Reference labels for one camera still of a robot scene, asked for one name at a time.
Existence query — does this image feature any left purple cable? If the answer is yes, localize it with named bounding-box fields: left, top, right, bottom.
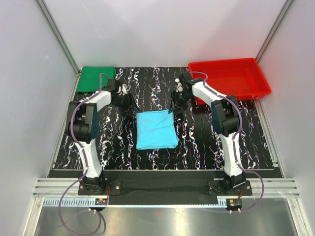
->
left=58, top=73, right=116, bottom=234

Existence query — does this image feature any red plastic tray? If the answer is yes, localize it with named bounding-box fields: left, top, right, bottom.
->
left=188, top=58, right=271, bottom=101

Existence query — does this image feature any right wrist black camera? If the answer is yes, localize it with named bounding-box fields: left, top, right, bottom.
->
left=175, top=72, right=198, bottom=93

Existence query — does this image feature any folded green t shirt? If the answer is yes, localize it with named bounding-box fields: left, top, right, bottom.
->
left=76, top=66, right=116, bottom=93

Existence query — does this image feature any left aluminium corner post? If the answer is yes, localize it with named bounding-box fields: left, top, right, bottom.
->
left=35, top=0, right=81, bottom=75

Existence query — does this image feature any aluminium front rail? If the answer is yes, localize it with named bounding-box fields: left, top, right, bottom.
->
left=32, top=178, right=299, bottom=208

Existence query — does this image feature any aluminium corner post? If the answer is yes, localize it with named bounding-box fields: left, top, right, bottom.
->
left=35, top=0, right=81, bottom=75
left=255, top=0, right=295, bottom=63

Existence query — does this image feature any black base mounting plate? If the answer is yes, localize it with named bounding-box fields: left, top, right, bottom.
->
left=78, top=170, right=252, bottom=196

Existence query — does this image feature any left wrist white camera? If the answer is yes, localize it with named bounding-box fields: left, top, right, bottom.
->
left=117, top=84, right=127, bottom=96

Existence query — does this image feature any light blue t shirt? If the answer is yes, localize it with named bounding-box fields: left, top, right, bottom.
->
left=136, top=110, right=179, bottom=150

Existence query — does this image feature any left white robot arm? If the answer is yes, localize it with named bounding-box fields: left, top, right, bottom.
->
left=65, top=82, right=139, bottom=195

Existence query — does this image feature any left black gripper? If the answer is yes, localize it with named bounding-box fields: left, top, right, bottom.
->
left=112, top=92, right=140, bottom=117

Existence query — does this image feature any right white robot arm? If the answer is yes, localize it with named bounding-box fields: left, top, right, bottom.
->
left=169, top=79, right=246, bottom=195

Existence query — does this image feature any right aluminium corner post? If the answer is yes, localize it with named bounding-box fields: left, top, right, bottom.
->
left=255, top=0, right=295, bottom=63

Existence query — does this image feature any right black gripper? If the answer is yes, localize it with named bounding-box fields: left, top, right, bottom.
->
left=168, top=90, right=192, bottom=115

